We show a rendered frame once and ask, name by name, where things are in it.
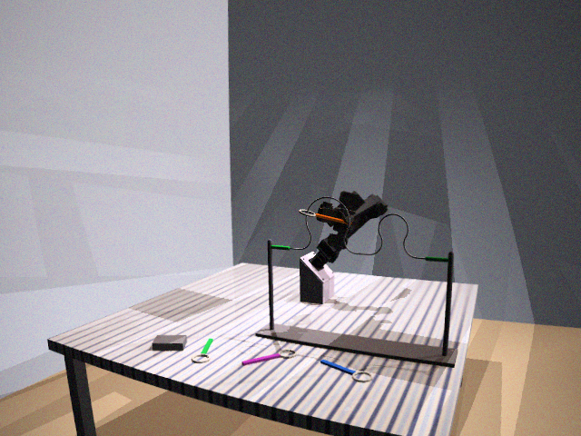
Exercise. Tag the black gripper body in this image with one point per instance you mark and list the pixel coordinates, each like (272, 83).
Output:
(335, 240)

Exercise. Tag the purple handle with grey metal loop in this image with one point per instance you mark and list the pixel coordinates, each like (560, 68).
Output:
(270, 357)

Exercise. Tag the orange handle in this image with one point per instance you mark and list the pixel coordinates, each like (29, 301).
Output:
(321, 216)

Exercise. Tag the grey ring with green handle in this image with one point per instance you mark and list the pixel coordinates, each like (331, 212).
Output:
(204, 351)

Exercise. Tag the blue handle with grey loop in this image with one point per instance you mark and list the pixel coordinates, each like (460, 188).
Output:
(342, 369)

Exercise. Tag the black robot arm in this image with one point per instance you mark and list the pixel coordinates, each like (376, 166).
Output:
(372, 207)

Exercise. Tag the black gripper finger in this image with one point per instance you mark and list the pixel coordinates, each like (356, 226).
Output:
(341, 227)
(342, 213)

